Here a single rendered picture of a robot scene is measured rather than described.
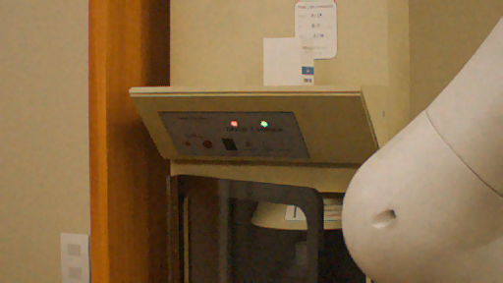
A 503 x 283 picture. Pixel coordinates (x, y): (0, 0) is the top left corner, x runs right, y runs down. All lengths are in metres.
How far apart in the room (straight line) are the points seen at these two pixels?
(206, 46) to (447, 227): 0.72
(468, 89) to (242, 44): 0.67
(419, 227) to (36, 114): 1.43
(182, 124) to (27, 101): 0.82
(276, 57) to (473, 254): 0.57
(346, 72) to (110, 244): 0.40
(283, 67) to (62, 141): 0.87
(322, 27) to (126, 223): 0.39
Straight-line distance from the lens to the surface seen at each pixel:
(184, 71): 1.39
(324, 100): 1.19
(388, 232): 0.72
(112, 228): 1.37
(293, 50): 1.23
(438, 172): 0.71
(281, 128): 1.25
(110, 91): 1.35
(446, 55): 1.70
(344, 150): 1.25
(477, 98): 0.71
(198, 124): 1.29
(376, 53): 1.28
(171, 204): 1.39
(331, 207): 1.35
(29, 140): 2.07
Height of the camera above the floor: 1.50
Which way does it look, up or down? 3 degrees down
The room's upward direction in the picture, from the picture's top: straight up
